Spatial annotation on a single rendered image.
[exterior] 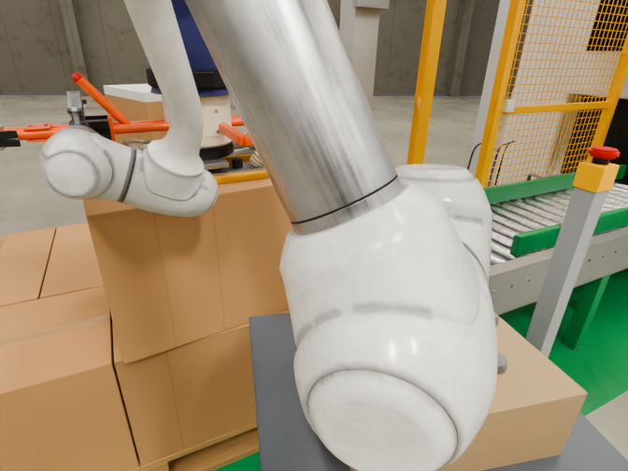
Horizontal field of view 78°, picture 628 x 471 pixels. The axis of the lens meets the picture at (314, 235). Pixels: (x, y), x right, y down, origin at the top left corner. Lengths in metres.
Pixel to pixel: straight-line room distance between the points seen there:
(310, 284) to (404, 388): 0.10
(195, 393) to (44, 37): 12.97
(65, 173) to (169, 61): 0.23
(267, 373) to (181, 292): 0.40
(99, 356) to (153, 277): 0.28
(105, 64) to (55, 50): 1.24
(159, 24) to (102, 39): 12.72
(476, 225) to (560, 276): 0.92
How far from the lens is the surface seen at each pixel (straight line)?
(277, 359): 0.74
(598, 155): 1.26
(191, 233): 0.96
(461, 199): 0.47
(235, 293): 1.08
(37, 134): 1.09
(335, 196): 0.29
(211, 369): 1.21
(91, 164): 0.69
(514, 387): 0.60
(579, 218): 1.31
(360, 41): 2.38
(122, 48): 13.24
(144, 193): 0.75
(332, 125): 0.29
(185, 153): 0.72
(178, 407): 1.28
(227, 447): 1.54
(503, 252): 1.74
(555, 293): 1.40
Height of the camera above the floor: 1.25
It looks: 25 degrees down
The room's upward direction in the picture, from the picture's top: 1 degrees clockwise
